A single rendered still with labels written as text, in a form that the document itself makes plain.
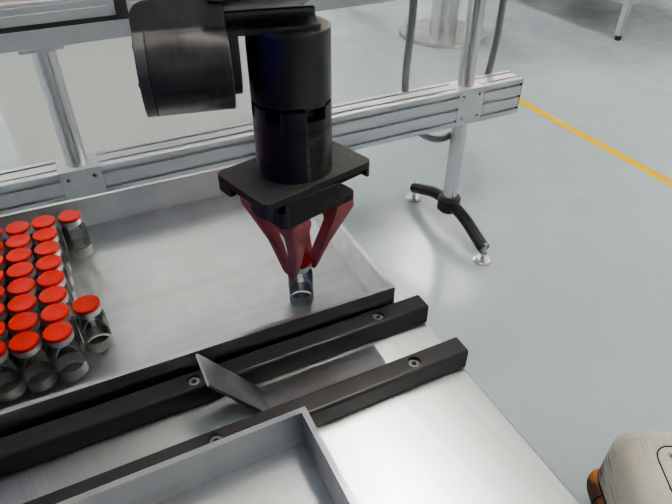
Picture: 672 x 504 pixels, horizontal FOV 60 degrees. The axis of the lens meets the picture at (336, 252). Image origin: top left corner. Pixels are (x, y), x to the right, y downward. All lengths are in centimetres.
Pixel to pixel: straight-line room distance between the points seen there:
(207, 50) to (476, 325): 151
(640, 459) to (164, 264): 97
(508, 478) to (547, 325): 145
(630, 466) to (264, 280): 90
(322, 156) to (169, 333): 20
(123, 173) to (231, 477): 119
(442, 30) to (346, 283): 371
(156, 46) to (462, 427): 33
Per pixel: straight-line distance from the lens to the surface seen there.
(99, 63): 205
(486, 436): 44
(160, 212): 66
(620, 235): 234
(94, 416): 45
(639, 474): 126
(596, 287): 206
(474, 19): 183
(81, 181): 153
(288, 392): 45
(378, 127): 174
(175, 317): 52
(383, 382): 43
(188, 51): 38
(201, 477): 41
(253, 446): 40
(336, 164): 45
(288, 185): 42
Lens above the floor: 123
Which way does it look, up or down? 38 degrees down
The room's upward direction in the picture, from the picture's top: straight up
